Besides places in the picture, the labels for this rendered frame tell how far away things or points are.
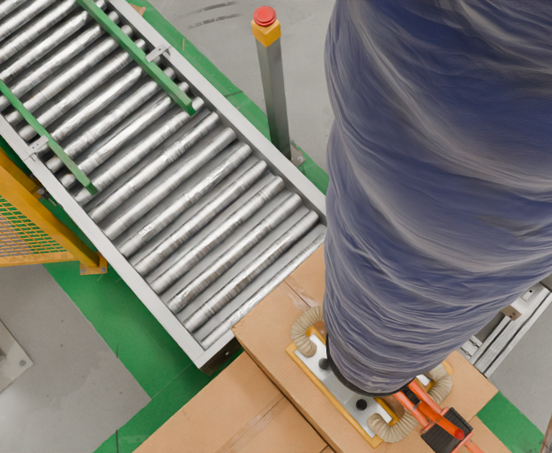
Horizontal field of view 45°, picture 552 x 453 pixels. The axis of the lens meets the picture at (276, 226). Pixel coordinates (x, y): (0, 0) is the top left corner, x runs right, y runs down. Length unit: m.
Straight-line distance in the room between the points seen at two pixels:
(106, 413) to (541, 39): 2.71
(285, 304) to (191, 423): 0.59
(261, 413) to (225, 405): 0.12
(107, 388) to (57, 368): 0.23
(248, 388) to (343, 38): 1.90
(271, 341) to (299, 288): 0.16
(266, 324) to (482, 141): 1.55
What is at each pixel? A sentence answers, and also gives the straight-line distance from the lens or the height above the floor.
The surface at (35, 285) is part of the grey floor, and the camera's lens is 3.09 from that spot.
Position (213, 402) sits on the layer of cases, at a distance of 2.24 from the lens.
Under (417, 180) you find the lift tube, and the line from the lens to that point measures 0.40.
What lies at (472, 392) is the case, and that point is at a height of 0.95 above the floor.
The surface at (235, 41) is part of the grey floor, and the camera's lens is 3.37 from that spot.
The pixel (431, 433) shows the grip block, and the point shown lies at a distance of 1.68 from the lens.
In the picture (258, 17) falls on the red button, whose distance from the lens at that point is 2.14.
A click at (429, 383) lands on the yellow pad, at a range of 1.81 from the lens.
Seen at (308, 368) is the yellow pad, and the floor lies 0.96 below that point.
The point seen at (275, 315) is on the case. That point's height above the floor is 0.95.
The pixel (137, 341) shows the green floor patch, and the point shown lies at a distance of 2.88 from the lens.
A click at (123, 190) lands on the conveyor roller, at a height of 0.55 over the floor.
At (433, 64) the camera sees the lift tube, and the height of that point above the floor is 2.50.
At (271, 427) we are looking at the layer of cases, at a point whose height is 0.54.
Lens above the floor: 2.75
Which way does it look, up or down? 70 degrees down
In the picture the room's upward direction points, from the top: 11 degrees counter-clockwise
